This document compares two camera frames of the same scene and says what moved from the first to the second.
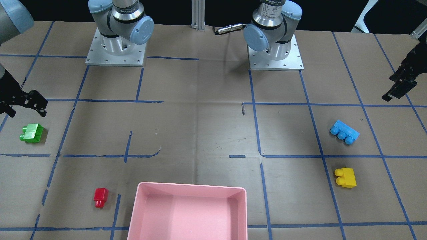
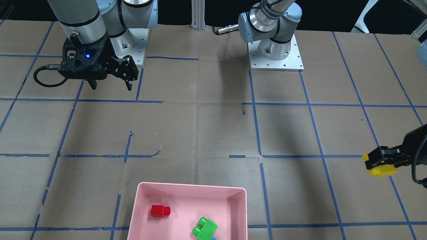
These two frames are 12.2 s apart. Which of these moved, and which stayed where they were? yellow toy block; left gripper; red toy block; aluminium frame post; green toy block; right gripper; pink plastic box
Moved: red toy block; green toy block; right gripper; left gripper; yellow toy block
Stayed: pink plastic box; aluminium frame post
